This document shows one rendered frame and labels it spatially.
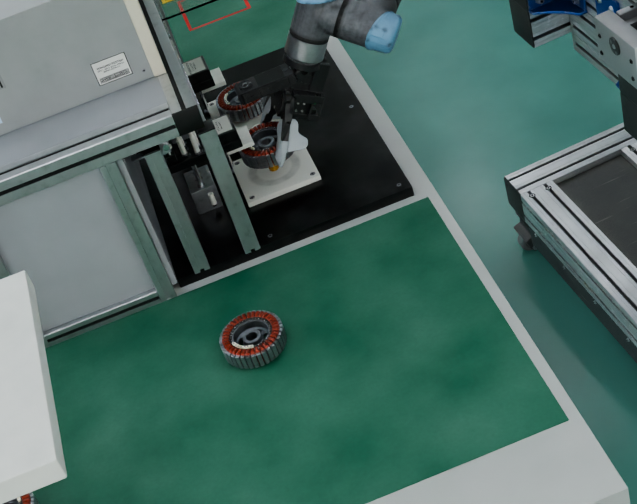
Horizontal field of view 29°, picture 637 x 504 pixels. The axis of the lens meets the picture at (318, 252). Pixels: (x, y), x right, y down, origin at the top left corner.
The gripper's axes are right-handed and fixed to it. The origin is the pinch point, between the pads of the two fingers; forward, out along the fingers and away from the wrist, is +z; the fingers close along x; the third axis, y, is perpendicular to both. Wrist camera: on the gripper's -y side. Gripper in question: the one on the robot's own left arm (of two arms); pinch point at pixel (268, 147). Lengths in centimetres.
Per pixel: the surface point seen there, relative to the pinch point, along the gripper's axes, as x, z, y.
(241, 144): -3.5, -2.2, -6.8
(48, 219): -20.6, 5.8, -43.9
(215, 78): 23.4, -2.1, -5.9
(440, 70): 126, 38, 100
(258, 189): -4.6, 6.8, -1.6
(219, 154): -20.4, -9.4, -16.5
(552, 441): -85, -2, 22
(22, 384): -82, -10, -56
